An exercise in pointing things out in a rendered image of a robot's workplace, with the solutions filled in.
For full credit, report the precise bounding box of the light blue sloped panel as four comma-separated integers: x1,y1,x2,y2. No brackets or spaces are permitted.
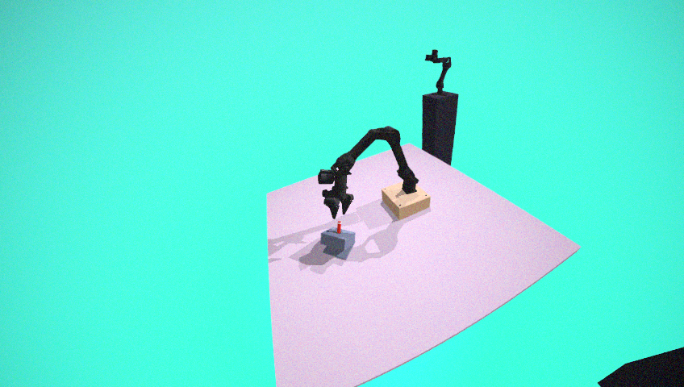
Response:
320,227,356,260

